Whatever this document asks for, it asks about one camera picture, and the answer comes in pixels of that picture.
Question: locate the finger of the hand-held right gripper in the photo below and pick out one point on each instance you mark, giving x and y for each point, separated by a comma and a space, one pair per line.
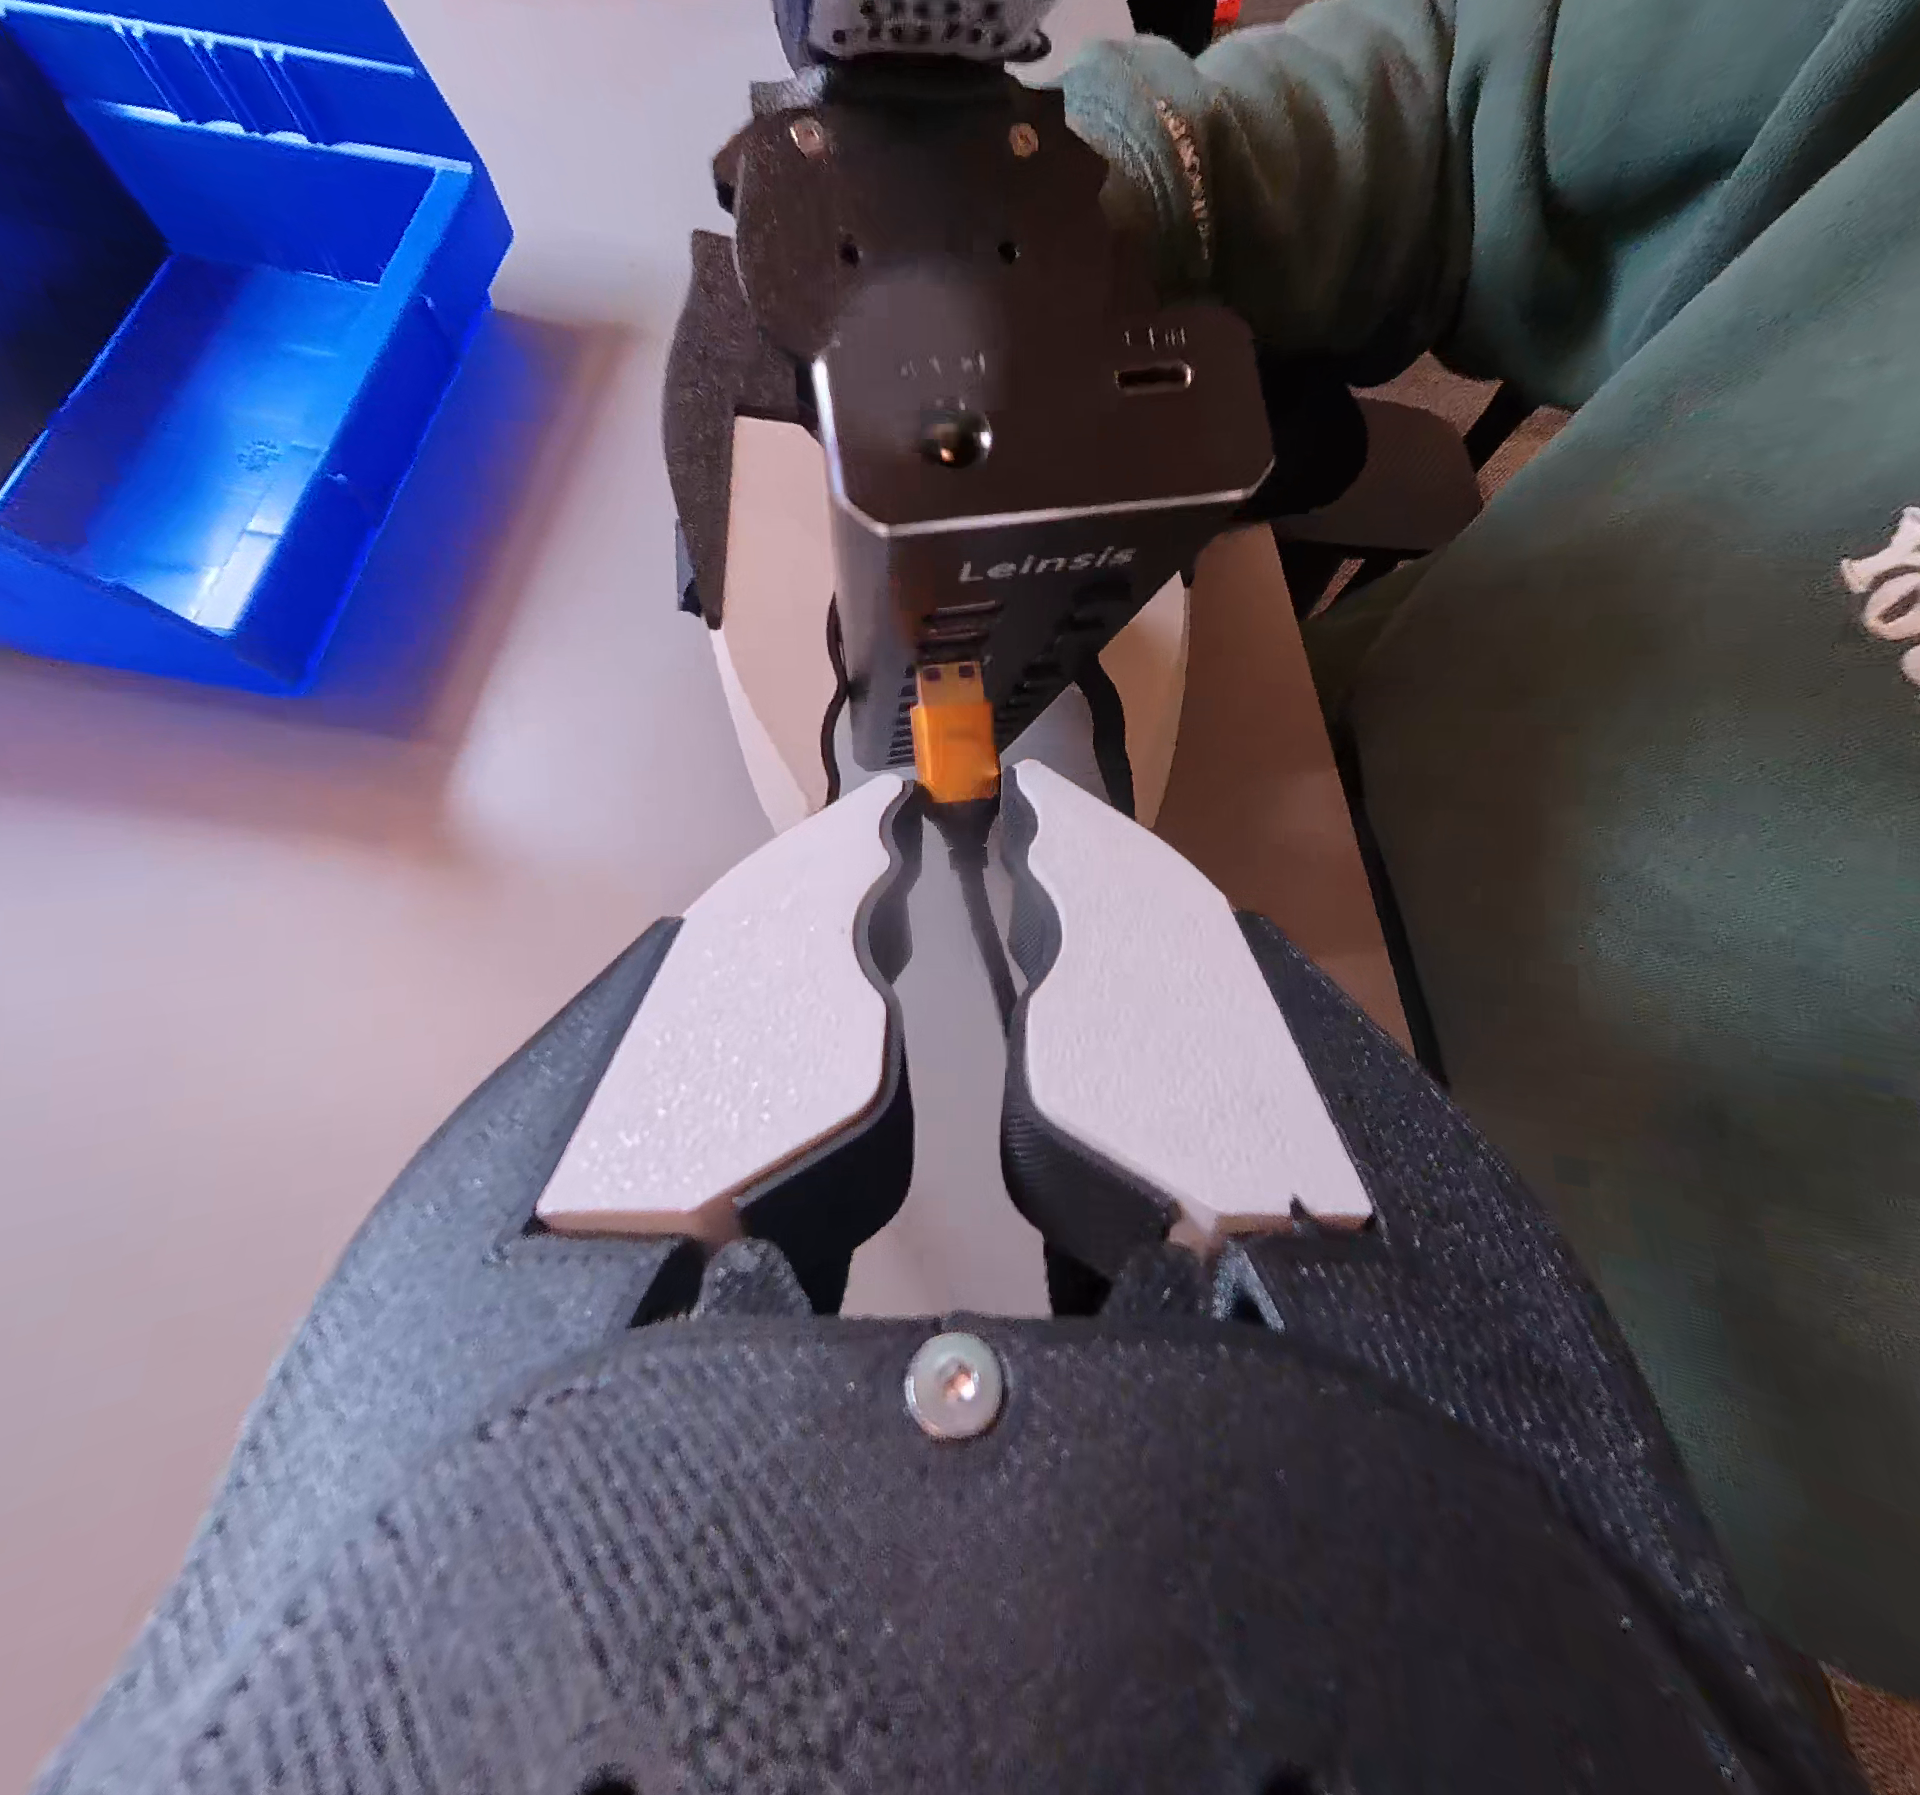
1155, 716
779, 594

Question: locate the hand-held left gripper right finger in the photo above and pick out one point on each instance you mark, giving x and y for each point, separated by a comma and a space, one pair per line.
1171, 1032

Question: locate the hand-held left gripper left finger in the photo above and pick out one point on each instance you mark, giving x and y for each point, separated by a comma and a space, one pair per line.
735, 1032

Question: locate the black usb hub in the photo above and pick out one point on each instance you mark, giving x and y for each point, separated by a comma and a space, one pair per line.
1050, 384

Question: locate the blue plastic bin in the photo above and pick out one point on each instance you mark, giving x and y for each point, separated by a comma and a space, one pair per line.
225, 400

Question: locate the person's right forearm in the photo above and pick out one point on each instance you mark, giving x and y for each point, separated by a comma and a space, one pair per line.
1425, 147

